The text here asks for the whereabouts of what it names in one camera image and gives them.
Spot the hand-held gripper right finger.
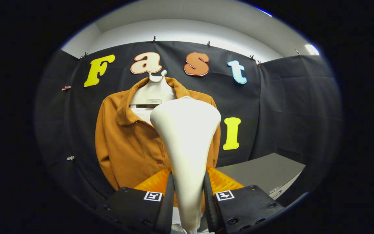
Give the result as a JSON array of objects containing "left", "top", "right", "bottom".
[{"left": 203, "top": 167, "right": 285, "bottom": 234}]

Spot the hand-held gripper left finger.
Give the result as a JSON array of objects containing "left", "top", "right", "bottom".
[{"left": 98, "top": 167, "right": 175, "bottom": 234}]

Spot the orange-brown button shirt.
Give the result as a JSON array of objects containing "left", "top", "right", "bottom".
[{"left": 95, "top": 77, "right": 221, "bottom": 213}]

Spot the white garment steamer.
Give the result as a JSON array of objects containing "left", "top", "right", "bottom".
[{"left": 150, "top": 96, "right": 222, "bottom": 232}]

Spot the white mannequin torso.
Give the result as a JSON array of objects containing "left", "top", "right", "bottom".
[{"left": 129, "top": 69, "right": 182, "bottom": 228}]

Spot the black backdrop cloth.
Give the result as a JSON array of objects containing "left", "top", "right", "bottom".
[{"left": 34, "top": 41, "right": 343, "bottom": 208}]

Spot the row of black backdrop clips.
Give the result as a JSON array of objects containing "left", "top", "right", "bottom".
[{"left": 78, "top": 36, "right": 301, "bottom": 65}]

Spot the small ceiling light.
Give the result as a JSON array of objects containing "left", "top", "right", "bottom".
[{"left": 305, "top": 44, "right": 320, "bottom": 56}]

